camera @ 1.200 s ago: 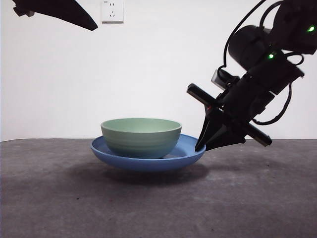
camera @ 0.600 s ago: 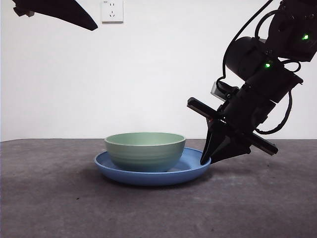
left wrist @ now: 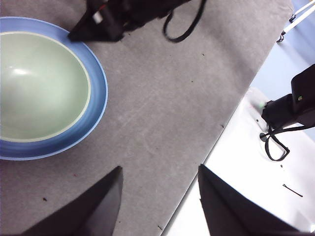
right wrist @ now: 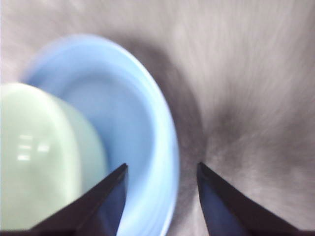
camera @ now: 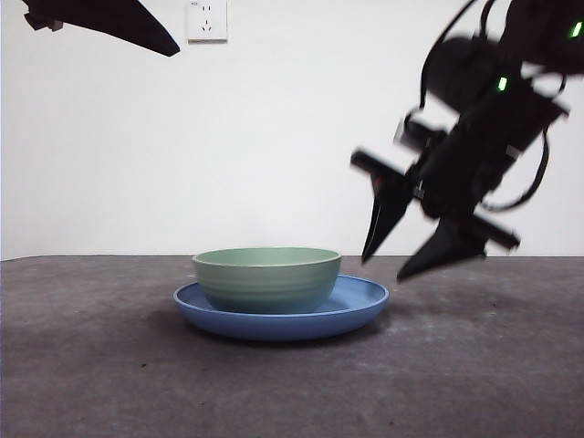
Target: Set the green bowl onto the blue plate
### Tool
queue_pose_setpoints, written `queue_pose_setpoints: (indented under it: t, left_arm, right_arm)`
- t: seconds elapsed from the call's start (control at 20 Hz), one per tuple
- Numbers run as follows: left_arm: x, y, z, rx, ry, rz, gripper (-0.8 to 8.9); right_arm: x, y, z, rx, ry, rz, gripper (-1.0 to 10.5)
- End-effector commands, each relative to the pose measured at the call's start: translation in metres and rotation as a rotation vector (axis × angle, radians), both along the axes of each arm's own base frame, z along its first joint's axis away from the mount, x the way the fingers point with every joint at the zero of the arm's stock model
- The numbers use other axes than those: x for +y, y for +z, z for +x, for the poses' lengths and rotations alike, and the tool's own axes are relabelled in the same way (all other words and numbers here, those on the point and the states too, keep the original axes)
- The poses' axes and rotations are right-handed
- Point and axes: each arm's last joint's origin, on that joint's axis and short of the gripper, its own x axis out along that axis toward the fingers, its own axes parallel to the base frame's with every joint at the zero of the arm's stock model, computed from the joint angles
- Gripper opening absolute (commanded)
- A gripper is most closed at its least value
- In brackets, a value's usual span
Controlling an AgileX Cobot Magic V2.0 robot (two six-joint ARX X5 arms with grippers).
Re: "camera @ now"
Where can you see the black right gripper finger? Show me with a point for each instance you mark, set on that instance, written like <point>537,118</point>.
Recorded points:
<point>449,248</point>
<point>388,205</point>

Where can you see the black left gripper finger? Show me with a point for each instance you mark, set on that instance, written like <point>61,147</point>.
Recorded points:
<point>123,23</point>

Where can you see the green ribbed bowl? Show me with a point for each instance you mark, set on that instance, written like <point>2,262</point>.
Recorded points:
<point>269,285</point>

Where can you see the blue round plate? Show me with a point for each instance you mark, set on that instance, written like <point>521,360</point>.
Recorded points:
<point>274,329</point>

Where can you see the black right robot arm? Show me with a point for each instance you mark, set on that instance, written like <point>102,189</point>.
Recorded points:
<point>465,64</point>

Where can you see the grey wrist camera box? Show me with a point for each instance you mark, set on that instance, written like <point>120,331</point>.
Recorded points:
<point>422,134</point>

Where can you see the white wall socket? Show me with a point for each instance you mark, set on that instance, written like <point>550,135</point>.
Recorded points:
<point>207,23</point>

